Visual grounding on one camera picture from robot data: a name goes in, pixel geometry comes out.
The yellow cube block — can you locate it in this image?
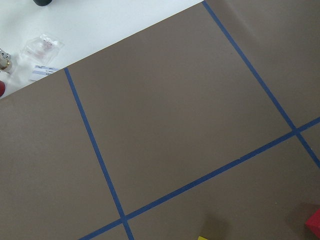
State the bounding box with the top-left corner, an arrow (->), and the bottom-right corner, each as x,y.
197,236 -> 208,240

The red cube block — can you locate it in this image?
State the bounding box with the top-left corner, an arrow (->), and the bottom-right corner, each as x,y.
305,209 -> 320,238

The brown paper table cover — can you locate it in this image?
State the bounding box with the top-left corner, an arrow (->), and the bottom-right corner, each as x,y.
0,0 -> 320,240

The clear plastic bag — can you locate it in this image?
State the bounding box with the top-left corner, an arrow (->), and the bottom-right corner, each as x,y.
21,33 -> 64,65

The red cylinder bottle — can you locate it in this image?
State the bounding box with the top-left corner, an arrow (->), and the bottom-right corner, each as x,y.
0,81 -> 6,97

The small brass metal fitting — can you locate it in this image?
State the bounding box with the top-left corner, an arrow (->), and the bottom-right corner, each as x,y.
0,49 -> 13,73

